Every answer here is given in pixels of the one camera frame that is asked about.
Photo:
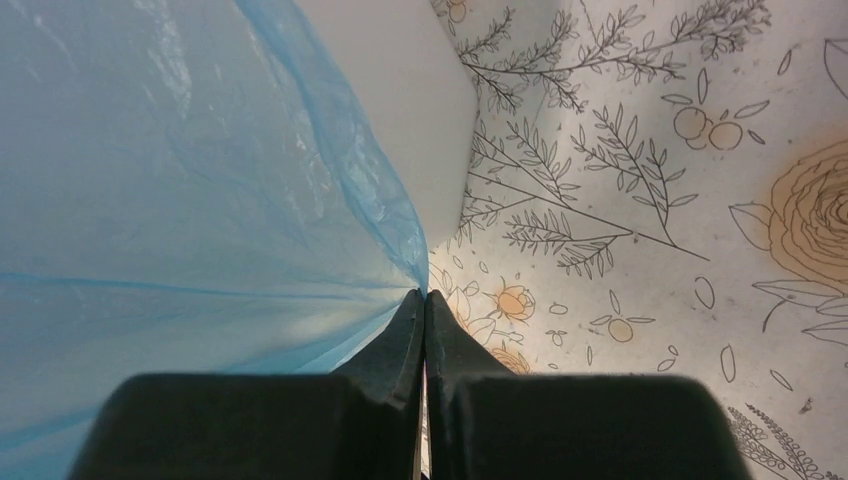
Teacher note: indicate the floral table cloth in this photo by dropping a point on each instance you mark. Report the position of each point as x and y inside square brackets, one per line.
[661, 187]

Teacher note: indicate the blue plastic trash bag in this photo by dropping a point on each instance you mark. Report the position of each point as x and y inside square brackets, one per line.
[185, 186]

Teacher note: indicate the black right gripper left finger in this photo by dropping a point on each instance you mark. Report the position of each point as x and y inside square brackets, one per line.
[360, 421]

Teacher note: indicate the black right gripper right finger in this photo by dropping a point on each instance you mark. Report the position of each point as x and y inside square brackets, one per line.
[487, 422]

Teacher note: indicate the white trash bin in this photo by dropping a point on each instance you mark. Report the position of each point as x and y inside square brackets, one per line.
[418, 98]

